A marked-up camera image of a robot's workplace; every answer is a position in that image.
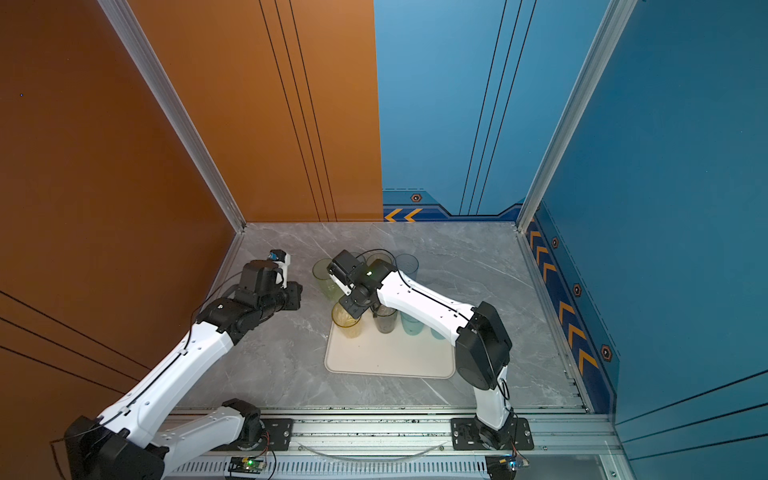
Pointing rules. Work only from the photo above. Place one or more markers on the teal glass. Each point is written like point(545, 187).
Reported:
point(438, 335)
point(410, 325)

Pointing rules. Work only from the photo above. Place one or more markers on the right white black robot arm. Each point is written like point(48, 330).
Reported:
point(481, 342)

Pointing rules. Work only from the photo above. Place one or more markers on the tall green glass back row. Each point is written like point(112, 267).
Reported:
point(326, 284)

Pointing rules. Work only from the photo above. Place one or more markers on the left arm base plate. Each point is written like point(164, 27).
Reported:
point(275, 434)

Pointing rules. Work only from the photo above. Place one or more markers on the white rectangular plastic tray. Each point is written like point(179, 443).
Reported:
point(396, 354)

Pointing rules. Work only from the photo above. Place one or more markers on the tall yellow glass back row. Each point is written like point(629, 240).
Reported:
point(371, 258)

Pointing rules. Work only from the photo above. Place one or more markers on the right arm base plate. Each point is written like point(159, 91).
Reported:
point(472, 434)

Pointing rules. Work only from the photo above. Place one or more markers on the left aluminium corner post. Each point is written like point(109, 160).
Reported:
point(127, 26)

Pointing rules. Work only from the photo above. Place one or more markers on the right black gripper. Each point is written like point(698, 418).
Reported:
point(354, 311)

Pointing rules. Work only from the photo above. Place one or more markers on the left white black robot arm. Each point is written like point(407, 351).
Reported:
point(125, 440)

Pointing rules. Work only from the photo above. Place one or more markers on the tall blue glass back row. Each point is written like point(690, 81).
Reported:
point(408, 265)

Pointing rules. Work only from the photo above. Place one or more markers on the dark smoky grey glass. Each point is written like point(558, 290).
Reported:
point(385, 319)

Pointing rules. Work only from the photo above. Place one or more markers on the tall amber glass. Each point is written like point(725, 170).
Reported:
point(349, 326)

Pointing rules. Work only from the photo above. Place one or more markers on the green circuit board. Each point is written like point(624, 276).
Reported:
point(246, 466)
point(505, 467)

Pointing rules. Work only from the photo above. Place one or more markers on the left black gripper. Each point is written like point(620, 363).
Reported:
point(295, 294)

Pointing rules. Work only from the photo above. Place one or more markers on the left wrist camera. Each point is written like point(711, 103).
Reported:
point(282, 259)

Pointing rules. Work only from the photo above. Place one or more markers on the aluminium front rail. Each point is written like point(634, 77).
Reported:
point(417, 444)

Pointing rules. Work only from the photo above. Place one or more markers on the left green circuit board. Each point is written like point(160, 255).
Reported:
point(246, 466)

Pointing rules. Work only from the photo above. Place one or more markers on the right green circuit board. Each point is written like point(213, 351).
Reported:
point(505, 467)

